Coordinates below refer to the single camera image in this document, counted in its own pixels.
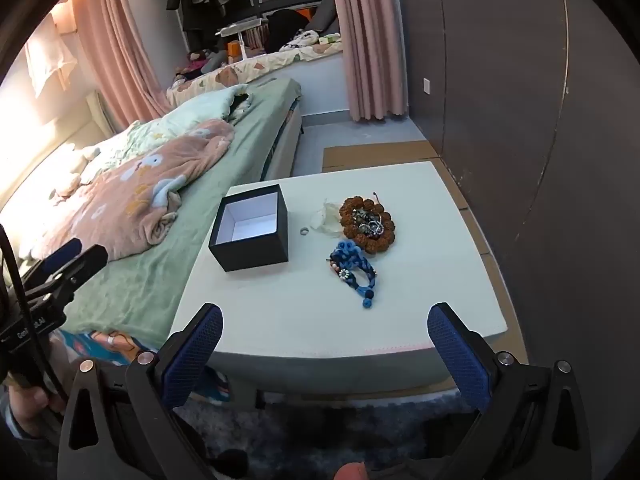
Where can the white table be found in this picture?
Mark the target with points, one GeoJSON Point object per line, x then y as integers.
{"type": "Point", "coordinates": [375, 152]}

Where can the cartoon printed sheet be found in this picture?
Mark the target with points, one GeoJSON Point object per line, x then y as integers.
{"type": "Point", "coordinates": [125, 345]}

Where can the black jewelry box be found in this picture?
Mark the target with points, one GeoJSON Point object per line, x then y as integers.
{"type": "Point", "coordinates": [250, 255]}

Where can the light green floral quilt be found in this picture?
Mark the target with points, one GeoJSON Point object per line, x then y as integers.
{"type": "Point", "coordinates": [185, 110]}

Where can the white translucent fabric flower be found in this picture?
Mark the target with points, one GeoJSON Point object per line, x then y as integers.
{"type": "Point", "coordinates": [325, 222]}

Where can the orange box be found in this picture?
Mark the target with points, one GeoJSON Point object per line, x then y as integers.
{"type": "Point", "coordinates": [233, 48]}

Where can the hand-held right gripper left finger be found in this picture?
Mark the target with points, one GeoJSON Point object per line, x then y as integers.
{"type": "Point", "coordinates": [195, 355]}

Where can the beige headboard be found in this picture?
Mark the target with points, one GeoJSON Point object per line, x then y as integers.
{"type": "Point", "coordinates": [50, 160]}

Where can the person's left hand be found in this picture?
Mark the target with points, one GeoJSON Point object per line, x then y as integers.
{"type": "Point", "coordinates": [30, 405]}

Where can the bed with green sheet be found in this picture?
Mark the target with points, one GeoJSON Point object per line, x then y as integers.
{"type": "Point", "coordinates": [225, 160]}

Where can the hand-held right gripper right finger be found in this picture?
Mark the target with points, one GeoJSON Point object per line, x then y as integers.
{"type": "Point", "coordinates": [460, 360]}

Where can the white wall socket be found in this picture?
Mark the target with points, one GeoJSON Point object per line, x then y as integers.
{"type": "Point", "coordinates": [426, 85]}

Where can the silver rhinestone brooch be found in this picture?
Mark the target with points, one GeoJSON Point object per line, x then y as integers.
{"type": "Point", "coordinates": [359, 216]}

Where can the black cushion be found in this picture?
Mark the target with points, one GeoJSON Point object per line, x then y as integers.
{"type": "Point", "coordinates": [287, 30]}

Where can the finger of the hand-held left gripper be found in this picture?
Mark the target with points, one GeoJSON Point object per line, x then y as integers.
{"type": "Point", "coordinates": [62, 251]}
{"type": "Point", "coordinates": [82, 265]}

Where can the pink curtain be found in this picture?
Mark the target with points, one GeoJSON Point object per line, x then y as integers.
{"type": "Point", "coordinates": [370, 35]}
{"type": "Point", "coordinates": [115, 50]}

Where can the pink floral blanket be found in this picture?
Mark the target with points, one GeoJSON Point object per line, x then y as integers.
{"type": "Point", "coordinates": [125, 195]}

